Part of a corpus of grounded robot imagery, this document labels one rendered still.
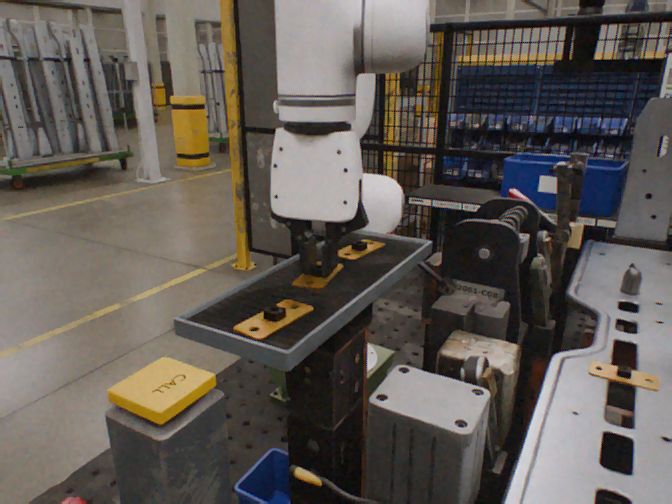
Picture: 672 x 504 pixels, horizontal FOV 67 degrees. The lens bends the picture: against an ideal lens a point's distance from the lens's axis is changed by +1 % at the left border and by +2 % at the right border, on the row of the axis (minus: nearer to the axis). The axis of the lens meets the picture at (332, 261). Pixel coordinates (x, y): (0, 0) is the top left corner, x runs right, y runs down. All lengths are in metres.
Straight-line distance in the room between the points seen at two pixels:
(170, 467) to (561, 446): 0.42
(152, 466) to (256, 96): 3.30
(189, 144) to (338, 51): 7.89
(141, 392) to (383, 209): 0.66
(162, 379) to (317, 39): 0.34
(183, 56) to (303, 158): 7.85
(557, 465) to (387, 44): 0.47
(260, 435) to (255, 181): 2.78
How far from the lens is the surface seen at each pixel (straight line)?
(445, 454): 0.48
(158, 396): 0.42
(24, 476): 2.34
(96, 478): 1.10
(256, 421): 1.15
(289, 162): 0.57
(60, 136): 8.51
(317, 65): 0.54
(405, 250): 0.72
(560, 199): 1.21
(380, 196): 0.99
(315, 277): 0.61
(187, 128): 8.38
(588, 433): 0.69
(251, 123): 3.67
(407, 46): 0.54
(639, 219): 1.50
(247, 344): 0.47
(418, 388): 0.51
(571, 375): 0.79
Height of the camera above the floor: 1.39
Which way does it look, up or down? 20 degrees down
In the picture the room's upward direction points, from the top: straight up
